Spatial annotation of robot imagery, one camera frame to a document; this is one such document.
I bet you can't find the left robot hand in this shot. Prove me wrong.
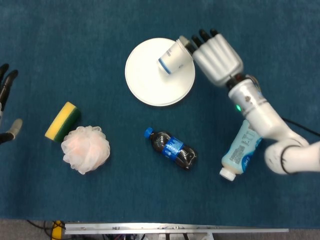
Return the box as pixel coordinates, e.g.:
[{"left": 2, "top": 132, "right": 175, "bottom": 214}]
[{"left": 0, "top": 63, "right": 23, "bottom": 145}]

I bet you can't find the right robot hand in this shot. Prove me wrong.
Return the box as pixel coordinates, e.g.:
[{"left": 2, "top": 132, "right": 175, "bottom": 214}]
[{"left": 177, "top": 28, "right": 245, "bottom": 88}]

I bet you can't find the white paper cup blue print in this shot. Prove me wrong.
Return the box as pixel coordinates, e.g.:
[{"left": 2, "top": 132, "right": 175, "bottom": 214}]
[{"left": 157, "top": 39, "right": 195, "bottom": 76}]

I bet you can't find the yellow green sponge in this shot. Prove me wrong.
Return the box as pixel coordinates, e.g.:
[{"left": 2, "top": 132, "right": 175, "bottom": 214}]
[{"left": 44, "top": 101, "right": 82, "bottom": 144}]

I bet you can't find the white light-blue plastic bottle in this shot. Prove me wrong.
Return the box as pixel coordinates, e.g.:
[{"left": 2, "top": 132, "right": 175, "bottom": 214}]
[{"left": 219, "top": 119, "right": 263, "bottom": 181}]

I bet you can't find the cola bottle blue label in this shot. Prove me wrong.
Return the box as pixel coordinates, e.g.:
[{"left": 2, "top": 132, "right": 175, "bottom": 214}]
[{"left": 144, "top": 126, "right": 198, "bottom": 172}]

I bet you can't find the pink mesh bath loofah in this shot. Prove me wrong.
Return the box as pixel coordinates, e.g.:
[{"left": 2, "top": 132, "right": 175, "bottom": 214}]
[{"left": 61, "top": 125, "right": 111, "bottom": 175}]

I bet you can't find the white paper plate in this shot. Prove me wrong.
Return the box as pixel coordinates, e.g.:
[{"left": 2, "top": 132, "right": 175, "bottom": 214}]
[{"left": 124, "top": 37, "right": 196, "bottom": 108}]

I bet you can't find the teal table cloth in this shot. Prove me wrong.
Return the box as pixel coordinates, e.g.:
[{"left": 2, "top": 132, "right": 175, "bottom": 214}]
[{"left": 0, "top": 0, "right": 320, "bottom": 230}]

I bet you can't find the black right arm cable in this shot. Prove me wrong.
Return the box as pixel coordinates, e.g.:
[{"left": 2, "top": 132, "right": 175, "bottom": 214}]
[{"left": 279, "top": 117, "right": 320, "bottom": 175}]

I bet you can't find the dark cable under table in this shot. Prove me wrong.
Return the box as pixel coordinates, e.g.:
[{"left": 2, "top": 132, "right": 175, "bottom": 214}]
[{"left": 26, "top": 219, "right": 55, "bottom": 238}]

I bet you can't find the yellow bracket under table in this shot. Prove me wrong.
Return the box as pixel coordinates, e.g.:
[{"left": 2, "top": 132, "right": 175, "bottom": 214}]
[{"left": 51, "top": 219, "right": 66, "bottom": 240}]

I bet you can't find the aluminium profile rail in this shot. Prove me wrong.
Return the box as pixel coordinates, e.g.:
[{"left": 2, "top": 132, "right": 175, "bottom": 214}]
[{"left": 64, "top": 223, "right": 290, "bottom": 235}]

